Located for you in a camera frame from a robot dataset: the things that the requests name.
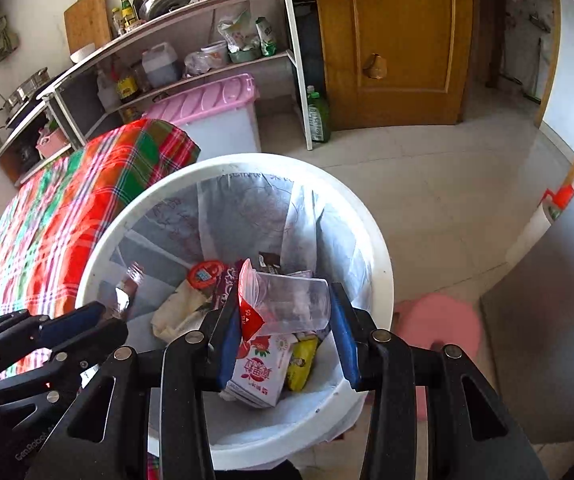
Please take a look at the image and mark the pink lidded storage box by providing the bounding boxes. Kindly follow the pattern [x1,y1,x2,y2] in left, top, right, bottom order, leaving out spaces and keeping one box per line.
[142,73,262,161]

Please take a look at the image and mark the low metal shelf rack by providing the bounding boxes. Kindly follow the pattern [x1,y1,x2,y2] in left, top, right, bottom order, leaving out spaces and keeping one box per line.
[0,105,75,188]

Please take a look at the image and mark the steel steamer pot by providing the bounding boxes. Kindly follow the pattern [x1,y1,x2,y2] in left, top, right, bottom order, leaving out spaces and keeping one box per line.
[1,66,50,111]

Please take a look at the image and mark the plastic jug dark liquid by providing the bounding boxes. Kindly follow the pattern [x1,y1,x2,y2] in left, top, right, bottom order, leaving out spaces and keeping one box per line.
[141,42,180,88]

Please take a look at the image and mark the green plastic bottle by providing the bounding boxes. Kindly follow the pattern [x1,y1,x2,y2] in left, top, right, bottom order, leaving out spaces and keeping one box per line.
[307,85,332,143]

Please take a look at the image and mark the steel wok lid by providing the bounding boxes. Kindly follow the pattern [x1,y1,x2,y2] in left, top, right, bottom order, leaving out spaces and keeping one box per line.
[138,0,195,21]

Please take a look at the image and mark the black induction cooker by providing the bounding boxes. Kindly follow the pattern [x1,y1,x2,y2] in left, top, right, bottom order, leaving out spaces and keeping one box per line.
[4,100,48,128]

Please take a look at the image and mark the pink stool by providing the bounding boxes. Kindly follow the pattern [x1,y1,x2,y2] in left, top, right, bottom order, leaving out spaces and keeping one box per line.
[394,295,482,421]

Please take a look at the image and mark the hanging green cloth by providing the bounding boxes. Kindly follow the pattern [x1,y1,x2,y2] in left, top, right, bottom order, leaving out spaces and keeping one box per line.
[0,5,20,65]

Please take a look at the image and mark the green white pouch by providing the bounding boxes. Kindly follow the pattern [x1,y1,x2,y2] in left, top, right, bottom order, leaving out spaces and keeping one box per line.
[255,16,278,57]

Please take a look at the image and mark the white lined trash bin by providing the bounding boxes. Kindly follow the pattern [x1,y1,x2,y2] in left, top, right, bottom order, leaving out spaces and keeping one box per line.
[74,152,395,471]

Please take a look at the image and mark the orange lid cup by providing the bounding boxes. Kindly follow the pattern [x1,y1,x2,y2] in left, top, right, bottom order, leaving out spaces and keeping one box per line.
[188,259,225,291]

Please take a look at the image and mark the grey refrigerator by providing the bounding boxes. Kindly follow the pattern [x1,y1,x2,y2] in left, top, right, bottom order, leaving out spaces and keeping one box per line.
[481,125,574,448]

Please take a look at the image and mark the dark brown packet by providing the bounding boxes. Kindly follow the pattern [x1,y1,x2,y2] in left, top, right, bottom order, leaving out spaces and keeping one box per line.
[258,252,283,276]

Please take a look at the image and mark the white lidded jar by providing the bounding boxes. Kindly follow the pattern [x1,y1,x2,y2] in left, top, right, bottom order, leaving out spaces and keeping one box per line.
[201,41,229,66]

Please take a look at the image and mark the red green plaid tablecloth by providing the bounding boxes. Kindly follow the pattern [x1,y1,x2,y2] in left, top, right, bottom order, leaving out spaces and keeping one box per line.
[0,119,201,381]

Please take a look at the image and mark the clear plastic cup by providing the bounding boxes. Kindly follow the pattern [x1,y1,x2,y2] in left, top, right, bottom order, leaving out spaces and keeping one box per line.
[239,258,332,337]

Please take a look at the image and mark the plastic bag of packets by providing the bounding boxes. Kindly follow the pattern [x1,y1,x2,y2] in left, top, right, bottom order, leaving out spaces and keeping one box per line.
[217,2,260,53]

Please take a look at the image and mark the red white juice carton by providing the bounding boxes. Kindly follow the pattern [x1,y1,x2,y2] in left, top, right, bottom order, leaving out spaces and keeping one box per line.
[219,332,299,409]

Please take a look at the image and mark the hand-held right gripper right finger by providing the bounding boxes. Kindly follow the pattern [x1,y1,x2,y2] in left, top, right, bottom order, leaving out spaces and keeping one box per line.
[329,282,550,480]

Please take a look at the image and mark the white roll orange cap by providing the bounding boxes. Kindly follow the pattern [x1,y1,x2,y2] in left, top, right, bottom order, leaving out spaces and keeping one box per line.
[507,185,574,263]

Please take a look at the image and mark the pink basket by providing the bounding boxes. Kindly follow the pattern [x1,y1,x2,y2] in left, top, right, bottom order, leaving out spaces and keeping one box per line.
[36,127,72,158]

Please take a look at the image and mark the yellow packet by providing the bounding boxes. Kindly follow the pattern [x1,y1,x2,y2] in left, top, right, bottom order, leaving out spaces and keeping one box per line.
[285,336,320,392]

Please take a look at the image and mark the wooden cutting board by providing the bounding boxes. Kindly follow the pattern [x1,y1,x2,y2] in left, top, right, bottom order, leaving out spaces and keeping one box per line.
[64,0,113,56]

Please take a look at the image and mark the wooden door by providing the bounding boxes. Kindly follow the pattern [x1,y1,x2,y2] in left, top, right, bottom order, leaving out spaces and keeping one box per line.
[312,0,480,131]

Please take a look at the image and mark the translucent plastic bottle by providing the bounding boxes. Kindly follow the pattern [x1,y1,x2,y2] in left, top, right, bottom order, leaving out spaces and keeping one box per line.
[96,69,118,111]

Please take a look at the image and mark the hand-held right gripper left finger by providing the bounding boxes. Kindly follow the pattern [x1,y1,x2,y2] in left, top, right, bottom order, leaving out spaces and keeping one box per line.
[24,296,240,480]

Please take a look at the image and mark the soy sauce bottle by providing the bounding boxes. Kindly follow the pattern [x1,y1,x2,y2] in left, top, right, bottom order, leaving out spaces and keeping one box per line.
[116,62,139,103]

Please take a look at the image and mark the beige paper bag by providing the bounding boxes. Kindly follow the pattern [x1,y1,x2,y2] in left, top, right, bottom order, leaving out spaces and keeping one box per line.
[151,280,218,346]

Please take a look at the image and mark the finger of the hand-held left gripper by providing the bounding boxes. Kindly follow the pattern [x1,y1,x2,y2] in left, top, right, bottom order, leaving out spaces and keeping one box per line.
[0,317,129,413]
[0,301,107,356]

